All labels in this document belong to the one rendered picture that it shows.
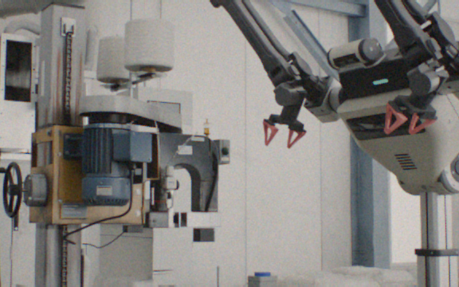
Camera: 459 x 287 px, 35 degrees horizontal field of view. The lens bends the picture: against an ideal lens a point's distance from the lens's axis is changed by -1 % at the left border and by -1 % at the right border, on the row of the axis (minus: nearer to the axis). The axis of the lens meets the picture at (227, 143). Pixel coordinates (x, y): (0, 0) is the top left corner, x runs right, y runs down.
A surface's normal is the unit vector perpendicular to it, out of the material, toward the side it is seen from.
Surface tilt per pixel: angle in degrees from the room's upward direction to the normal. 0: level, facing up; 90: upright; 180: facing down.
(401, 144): 130
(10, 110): 90
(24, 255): 94
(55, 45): 90
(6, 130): 90
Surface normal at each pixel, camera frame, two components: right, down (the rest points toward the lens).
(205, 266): 0.54, -0.08
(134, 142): 0.84, -0.05
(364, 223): -0.84, -0.05
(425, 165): -0.65, 0.60
